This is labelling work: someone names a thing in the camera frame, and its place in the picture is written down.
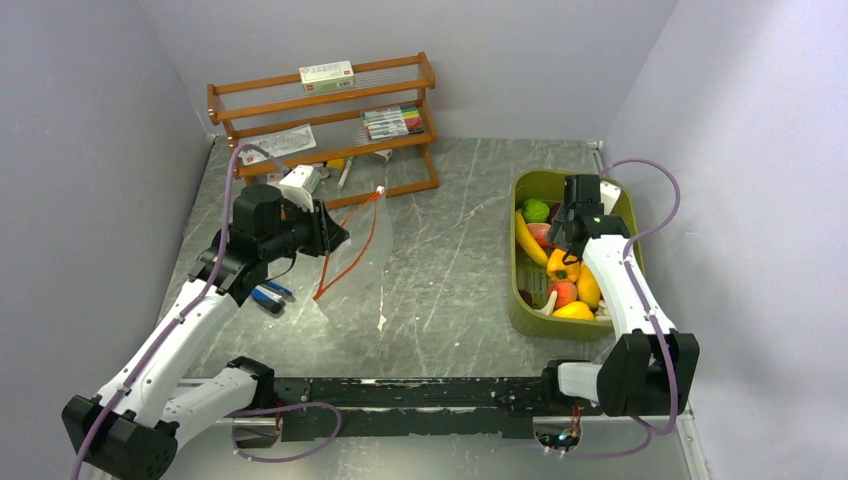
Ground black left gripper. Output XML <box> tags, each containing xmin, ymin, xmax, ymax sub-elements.
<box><xmin>261</xmin><ymin>195</ymin><xmax>349</xmax><ymax>262</ymax></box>

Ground yellow toy banana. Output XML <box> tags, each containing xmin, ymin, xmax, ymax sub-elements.
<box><xmin>514</xmin><ymin>210</ymin><xmax>548</xmax><ymax>267</ymax></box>

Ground orange toy bell pepper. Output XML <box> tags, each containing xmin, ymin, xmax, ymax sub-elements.
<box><xmin>546</xmin><ymin>249</ymin><xmax>581</xmax><ymax>283</ymax></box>

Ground green toy lime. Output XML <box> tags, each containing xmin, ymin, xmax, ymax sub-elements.
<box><xmin>520</xmin><ymin>198</ymin><xmax>550</xmax><ymax>224</ymax></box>

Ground clear zip bag orange zipper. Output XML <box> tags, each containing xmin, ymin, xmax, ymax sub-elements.
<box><xmin>313</xmin><ymin>186</ymin><xmax>393</xmax><ymax>325</ymax></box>

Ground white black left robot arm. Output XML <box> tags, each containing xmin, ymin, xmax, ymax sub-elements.
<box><xmin>61</xmin><ymin>185</ymin><xmax>350</xmax><ymax>479</ymax></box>

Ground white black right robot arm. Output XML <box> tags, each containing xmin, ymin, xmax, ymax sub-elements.
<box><xmin>539</xmin><ymin>174</ymin><xmax>700</xmax><ymax>417</ymax></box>

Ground pink toy watermelon slice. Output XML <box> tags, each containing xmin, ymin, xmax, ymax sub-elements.
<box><xmin>527</xmin><ymin>223</ymin><xmax>554</xmax><ymax>249</ymax></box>

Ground red orange toy peach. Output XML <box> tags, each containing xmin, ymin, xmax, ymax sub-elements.
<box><xmin>548</xmin><ymin>281</ymin><xmax>578</xmax><ymax>310</ymax></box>

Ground yellow toy lemon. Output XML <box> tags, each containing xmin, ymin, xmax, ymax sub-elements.
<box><xmin>576</xmin><ymin>263</ymin><xmax>602</xmax><ymax>310</ymax></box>

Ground olive green plastic bin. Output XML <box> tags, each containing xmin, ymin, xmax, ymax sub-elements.
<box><xmin>508</xmin><ymin>170</ymin><xmax>642</xmax><ymax>341</ymax></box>

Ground white toy mushroom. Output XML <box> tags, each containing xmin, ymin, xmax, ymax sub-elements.
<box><xmin>535</xmin><ymin>291</ymin><xmax>558</xmax><ymax>316</ymax></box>

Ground green capped white marker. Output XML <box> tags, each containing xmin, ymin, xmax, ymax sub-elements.
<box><xmin>337</xmin><ymin>156</ymin><xmax>354</xmax><ymax>190</ymax></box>

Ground yellow toy mango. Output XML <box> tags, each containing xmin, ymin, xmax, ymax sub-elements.
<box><xmin>551</xmin><ymin>301</ymin><xmax>595</xmax><ymax>321</ymax></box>

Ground blue black stapler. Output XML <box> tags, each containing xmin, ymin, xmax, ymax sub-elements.
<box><xmin>251</xmin><ymin>282</ymin><xmax>295</xmax><ymax>317</ymax></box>

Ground wooden three-tier shelf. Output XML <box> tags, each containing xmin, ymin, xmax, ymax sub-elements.
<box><xmin>206</xmin><ymin>52</ymin><xmax>440</xmax><ymax>197</ymax></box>

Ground coloured marker pen pack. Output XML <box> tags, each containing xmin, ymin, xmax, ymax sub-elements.
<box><xmin>361</xmin><ymin>104</ymin><xmax>426</xmax><ymax>141</ymax></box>

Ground green white box top shelf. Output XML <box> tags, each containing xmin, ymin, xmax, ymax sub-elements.
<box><xmin>299</xmin><ymin>61</ymin><xmax>356</xmax><ymax>95</ymax></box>

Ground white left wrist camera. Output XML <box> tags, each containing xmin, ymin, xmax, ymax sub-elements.
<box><xmin>277</xmin><ymin>165</ymin><xmax>321</xmax><ymax>213</ymax></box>

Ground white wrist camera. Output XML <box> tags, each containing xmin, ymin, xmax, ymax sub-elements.
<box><xmin>277</xmin><ymin>165</ymin><xmax>321</xmax><ymax>213</ymax></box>
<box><xmin>599</xmin><ymin>180</ymin><xmax>623</xmax><ymax>215</ymax></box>

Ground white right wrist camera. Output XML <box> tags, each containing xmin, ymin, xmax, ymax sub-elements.
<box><xmin>599</xmin><ymin>180</ymin><xmax>623</xmax><ymax>215</ymax></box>

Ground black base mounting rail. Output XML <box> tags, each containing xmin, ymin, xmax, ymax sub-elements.
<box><xmin>231</xmin><ymin>376</ymin><xmax>604</xmax><ymax>444</ymax></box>

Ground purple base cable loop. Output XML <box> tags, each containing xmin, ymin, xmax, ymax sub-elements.
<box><xmin>230</xmin><ymin>402</ymin><xmax>346</xmax><ymax>464</ymax></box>

